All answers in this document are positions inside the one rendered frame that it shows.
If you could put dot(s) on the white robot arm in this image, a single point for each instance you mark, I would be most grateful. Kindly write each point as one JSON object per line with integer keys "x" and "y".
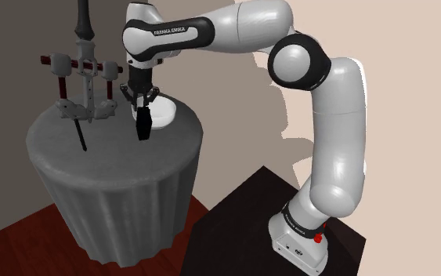
{"x": 338, "y": 126}

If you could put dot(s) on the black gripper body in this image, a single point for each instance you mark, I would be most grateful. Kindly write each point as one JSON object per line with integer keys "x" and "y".
{"x": 140, "y": 78}

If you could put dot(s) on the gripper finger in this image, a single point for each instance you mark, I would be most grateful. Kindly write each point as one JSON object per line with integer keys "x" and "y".
{"x": 152, "y": 95}
{"x": 129, "y": 95}

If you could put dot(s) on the thin black stick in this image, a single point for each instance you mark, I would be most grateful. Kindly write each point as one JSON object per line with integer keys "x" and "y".
{"x": 80, "y": 135}

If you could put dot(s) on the round table with grey cloth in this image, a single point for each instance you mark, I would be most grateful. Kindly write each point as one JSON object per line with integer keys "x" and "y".
{"x": 128, "y": 172}

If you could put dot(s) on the grey and red metal ornament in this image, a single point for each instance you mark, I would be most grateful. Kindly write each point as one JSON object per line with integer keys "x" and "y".
{"x": 86, "y": 65}

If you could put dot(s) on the black robot stand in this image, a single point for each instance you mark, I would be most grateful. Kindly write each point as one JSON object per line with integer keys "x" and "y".
{"x": 235, "y": 229}

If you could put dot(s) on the white bowl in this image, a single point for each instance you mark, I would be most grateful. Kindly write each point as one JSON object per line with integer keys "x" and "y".
{"x": 163, "y": 112}

